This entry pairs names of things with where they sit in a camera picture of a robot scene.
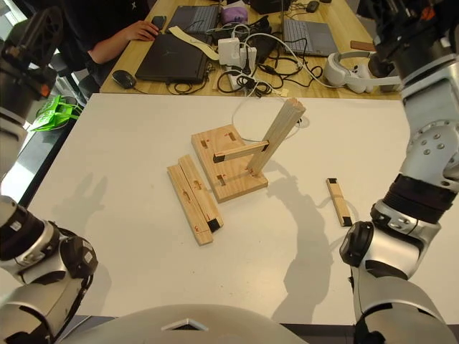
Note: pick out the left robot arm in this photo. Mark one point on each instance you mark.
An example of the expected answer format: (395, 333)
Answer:
(43, 297)

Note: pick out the white power adapter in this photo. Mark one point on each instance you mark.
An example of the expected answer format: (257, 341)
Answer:
(228, 52)

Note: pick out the wooden cross bar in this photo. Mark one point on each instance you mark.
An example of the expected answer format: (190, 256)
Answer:
(339, 202)
(240, 152)

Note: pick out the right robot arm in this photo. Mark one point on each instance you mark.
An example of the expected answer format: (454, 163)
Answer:
(426, 118)

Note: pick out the wooden seat board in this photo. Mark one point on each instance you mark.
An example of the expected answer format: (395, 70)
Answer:
(236, 179)

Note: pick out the grey laptop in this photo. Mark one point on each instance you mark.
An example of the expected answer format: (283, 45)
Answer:
(308, 37)
(195, 18)

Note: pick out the person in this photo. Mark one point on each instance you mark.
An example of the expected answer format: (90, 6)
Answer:
(97, 25)

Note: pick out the black laptop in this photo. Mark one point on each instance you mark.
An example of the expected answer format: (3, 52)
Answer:
(172, 59)

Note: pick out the black computer mouse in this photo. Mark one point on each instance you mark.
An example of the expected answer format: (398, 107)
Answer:
(123, 79)
(158, 22)
(313, 5)

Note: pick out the white headset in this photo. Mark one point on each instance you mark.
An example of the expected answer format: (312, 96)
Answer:
(340, 71)

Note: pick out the purple pouch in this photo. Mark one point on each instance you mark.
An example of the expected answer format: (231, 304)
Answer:
(234, 14)

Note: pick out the green bag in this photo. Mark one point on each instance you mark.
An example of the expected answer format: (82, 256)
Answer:
(54, 113)

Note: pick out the robot body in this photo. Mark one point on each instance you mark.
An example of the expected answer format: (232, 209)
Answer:
(201, 328)

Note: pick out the wooden leg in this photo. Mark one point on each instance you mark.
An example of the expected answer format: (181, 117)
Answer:
(186, 204)
(278, 132)
(199, 190)

